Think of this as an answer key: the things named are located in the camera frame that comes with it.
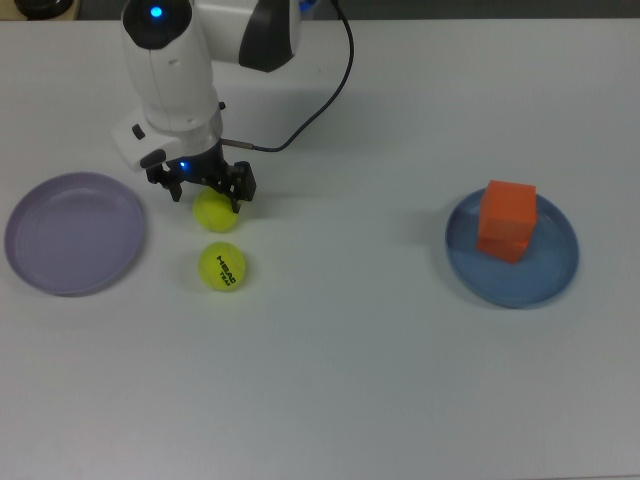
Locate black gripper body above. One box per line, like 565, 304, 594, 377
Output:
172, 144, 236, 187

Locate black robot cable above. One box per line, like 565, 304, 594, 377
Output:
219, 0, 356, 153

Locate blue plastic plate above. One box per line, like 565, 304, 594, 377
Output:
444, 185, 581, 309

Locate orange foam cube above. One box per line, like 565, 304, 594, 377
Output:
477, 179, 539, 244
474, 234, 532, 264

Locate purple plastic plate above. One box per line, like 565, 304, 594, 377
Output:
3, 171, 146, 297

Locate black round object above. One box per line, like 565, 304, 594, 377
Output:
13, 0, 81, 21

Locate yellow tennis ball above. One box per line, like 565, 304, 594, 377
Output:
192, 186, 240, 234
198, 241, 247, 291

